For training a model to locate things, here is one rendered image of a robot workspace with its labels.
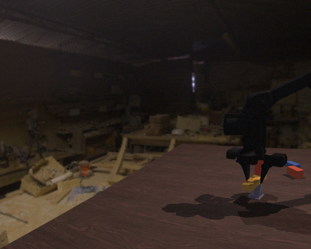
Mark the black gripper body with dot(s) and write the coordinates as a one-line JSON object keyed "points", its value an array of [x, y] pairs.
{"points": [[275, 160]]}

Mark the orange-red rectangular block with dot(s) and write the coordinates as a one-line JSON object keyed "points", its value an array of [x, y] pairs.
{"points": [[295, 172]]}

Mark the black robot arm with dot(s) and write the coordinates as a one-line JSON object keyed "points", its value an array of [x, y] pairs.
{"points": [[236, 124]]}

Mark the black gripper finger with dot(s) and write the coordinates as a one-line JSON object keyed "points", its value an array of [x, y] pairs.
{"points": [[264, 170], [246, 169]]}

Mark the blue flat bar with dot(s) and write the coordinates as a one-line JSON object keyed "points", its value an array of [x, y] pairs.
{"points": [[290, 163]]}

